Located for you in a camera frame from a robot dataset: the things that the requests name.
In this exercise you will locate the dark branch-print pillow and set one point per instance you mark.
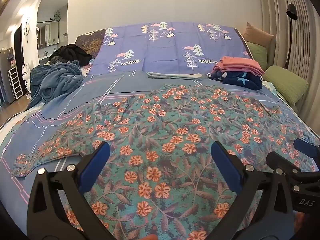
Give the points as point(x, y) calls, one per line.
point(90, 42)

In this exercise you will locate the tan pillow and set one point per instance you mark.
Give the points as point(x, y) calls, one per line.
point(257, 35)

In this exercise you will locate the black floor lamp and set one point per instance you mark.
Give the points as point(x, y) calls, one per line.
point(292, 11)

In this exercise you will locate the beige pleated curtain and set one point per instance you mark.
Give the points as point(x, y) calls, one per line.
point(307, 42)

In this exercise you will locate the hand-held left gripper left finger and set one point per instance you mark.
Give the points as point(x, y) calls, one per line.
point(96, 166)

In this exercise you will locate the small green pillow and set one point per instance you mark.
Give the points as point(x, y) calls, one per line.
point(258, 53)

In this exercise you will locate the wall mirror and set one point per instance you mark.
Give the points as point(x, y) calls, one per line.
point(48, 33)

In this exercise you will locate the purple tree-print sheet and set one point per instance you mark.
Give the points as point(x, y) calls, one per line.
point(162, 52)

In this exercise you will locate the large green pillow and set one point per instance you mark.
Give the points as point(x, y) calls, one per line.
point(285, 82)

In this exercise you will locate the blue fleece blanket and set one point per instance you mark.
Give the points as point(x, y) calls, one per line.
point(55, 80)

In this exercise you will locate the pink folded clothes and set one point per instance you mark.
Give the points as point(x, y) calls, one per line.
point(237, 63)

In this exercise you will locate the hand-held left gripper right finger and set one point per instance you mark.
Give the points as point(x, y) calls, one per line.
point(226, 163)

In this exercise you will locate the teal floral garment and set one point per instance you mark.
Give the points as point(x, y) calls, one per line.
point(162, 130)

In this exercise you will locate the black clothes pile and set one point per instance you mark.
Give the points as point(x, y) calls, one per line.
point(70, 52)

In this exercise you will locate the white plush toy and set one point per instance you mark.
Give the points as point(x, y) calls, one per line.
point(25, 76)

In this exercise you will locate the navy star-print folded clothes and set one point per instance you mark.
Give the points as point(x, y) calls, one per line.
point(240, 80)

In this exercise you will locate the hanging green plant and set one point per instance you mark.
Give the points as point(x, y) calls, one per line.
point(56, 16)

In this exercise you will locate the grey folded cloth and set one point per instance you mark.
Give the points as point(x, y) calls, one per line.
point(172, 75)

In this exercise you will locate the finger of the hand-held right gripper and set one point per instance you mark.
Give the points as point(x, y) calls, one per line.
point(280, 162)
point(305, 148)

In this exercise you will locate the white shelf rack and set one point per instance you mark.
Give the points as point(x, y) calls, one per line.
point(15, 82)

